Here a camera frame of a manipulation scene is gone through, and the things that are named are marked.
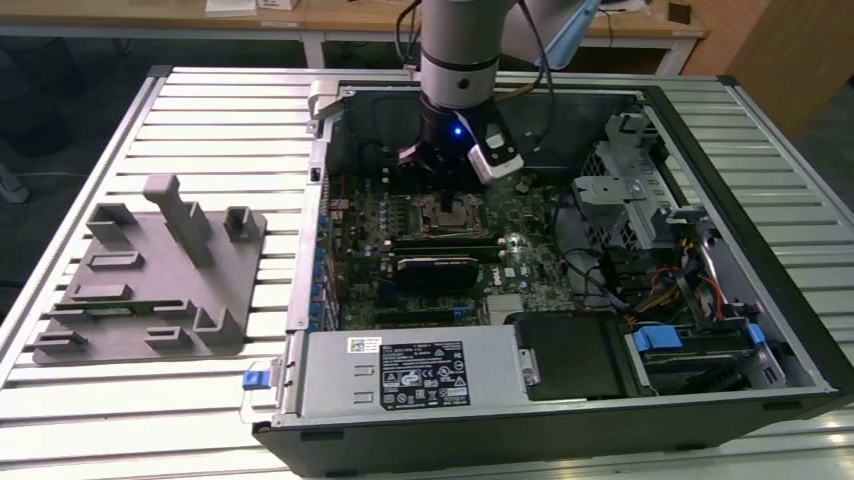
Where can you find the white paper stack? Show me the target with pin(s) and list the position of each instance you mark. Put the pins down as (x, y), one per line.
(229, 6)

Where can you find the black expansion slot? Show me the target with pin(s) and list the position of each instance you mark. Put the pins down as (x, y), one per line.
(413, 317)

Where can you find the brown wooden cabinet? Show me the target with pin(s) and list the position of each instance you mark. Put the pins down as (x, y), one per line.
(787, 60)

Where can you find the CPU socket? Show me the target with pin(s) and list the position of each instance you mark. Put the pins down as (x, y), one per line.
(420, 233)

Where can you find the small blue clip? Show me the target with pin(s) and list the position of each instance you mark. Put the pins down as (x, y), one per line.
(755, 335)

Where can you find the green motherboard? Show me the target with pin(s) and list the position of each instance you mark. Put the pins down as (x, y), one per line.
(540, 300)

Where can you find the grey power supply unit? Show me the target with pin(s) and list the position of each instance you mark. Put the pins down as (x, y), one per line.
(333, 380)

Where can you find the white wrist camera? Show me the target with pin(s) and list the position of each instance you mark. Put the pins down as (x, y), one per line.
(496, 162)

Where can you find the silver chipset heatsink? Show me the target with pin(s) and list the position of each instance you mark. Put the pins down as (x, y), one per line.
(507, 309)

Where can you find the silver metal drive cage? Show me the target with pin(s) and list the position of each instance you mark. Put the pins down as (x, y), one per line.
(609, 192)

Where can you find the black graphics card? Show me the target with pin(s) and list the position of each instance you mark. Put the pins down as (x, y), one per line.
(436, 280)

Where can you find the black PC case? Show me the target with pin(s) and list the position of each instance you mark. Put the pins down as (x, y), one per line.
(467, 445)

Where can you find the grey stand foot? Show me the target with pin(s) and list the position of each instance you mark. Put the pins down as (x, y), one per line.
(13, 187)

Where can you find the white labelled box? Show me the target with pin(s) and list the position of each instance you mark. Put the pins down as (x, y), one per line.
(276, 4)

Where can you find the small dark box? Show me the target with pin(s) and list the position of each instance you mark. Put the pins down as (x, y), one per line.
(680, 13)

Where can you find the wooden desk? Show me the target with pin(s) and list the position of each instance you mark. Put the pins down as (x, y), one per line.
(640, 22)

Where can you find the blue case latch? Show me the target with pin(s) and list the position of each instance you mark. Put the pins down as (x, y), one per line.
(256, 381)

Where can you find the black plastic shroud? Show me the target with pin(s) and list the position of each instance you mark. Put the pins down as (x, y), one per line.
(573, 357)

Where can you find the green RAM stick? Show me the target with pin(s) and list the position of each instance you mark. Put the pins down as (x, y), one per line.
(113, 307)

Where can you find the grey parts rack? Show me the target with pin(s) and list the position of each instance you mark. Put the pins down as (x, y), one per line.
(160, 285)

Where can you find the silver CPU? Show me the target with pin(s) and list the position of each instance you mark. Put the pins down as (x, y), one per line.
(464, 220)

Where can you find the hard disk in blue carrier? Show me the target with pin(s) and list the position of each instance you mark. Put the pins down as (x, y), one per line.
(656, 340)

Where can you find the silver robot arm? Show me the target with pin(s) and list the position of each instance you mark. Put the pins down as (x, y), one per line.
(460, 40)

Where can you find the round coin battery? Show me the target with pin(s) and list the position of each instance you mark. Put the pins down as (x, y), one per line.
(523, 183)

